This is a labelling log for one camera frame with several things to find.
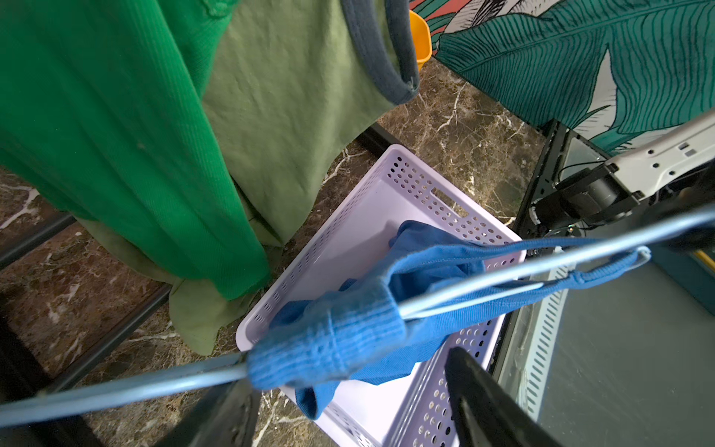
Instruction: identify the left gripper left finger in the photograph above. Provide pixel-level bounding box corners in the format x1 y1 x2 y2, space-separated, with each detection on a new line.
156 380 261 447

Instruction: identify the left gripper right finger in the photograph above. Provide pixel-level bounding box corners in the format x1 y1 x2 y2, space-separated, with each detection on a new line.
445 348 560 447

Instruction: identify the blue tank top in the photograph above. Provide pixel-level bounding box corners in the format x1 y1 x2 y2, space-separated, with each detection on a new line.
248 221 643 419

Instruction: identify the light blue wire hanger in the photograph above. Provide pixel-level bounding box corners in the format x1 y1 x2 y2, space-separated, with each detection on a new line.
1 204 714 428

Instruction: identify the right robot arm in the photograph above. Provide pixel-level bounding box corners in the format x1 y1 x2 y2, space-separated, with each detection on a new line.
528 110 714 234

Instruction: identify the green tank top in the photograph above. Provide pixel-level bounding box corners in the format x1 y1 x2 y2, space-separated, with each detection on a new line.
1 1 269 300

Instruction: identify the olive tank top grey trim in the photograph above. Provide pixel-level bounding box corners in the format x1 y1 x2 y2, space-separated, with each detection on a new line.
77 0 421 357

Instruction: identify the lavender plastic basket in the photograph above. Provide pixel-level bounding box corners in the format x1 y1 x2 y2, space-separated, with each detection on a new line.
236 145 518 446

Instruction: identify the black clothes rack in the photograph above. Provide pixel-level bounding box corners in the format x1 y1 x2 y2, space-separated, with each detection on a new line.
1 129 397 446

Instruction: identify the yellow plastic bowl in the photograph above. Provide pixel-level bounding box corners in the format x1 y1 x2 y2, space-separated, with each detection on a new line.
409 11 433 70

